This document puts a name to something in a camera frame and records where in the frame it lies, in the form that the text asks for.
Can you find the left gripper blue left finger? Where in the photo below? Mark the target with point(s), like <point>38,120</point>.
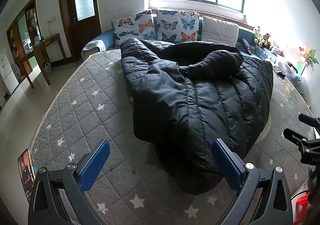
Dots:
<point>91,165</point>

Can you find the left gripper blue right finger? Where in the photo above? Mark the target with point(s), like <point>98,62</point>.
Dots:
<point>230,164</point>

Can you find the black quilted down coat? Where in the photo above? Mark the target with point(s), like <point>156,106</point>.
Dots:
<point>188,94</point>

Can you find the grey star quilted mattress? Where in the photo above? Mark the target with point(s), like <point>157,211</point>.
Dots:
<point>132,187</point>

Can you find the poster on floor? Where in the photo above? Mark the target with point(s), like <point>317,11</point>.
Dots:
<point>26,173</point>

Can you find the red plastic stool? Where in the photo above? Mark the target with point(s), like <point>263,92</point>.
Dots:
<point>300,206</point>

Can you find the colourful pinwheel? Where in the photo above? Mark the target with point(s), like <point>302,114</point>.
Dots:
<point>306,58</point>

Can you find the plush toy dolls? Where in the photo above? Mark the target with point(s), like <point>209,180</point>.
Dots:
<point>263,41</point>

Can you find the purple small toy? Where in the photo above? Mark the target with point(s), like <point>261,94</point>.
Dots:
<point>246,46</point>

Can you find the brown wooden table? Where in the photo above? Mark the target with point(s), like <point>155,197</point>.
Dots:
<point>41,56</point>

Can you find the white refrigerator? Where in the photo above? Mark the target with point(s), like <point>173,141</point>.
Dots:
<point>7,74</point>

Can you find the white plain pillow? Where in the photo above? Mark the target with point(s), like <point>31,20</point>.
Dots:
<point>219,31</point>

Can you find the wooden display cabinet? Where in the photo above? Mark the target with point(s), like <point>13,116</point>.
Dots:
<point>21,36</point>

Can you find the right butterfly pillow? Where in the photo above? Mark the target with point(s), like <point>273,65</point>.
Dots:
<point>177,26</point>

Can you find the butterfly pillow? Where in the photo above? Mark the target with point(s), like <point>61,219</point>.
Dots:
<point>139,25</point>
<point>177,26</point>

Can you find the left butterfly pillow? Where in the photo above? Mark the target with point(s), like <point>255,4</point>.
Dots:
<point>139,25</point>

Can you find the dark brown wooden door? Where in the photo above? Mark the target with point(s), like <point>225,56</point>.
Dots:
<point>80,19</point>

